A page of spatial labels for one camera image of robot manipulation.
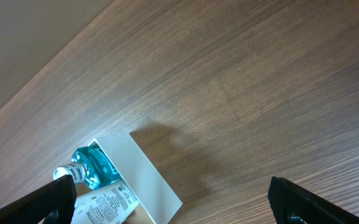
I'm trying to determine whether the blue mouthwash bottle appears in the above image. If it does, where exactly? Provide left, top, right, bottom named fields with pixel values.
left=53, top=146, right=121, bottom=190

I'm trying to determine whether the white conditioner tube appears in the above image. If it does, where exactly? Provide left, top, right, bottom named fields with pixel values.
left=71, top=180, right=139, bottom=224

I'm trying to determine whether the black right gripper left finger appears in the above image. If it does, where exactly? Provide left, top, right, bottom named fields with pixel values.
left=0, top=175, right=77, bottom=224

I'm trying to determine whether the white open cardboard box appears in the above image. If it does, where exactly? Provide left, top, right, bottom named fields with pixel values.
left=88, top=134, right=182, bottom=224

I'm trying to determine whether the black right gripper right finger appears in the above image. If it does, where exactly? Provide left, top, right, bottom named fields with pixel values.
left=268, top=177, right=359, bottom=224

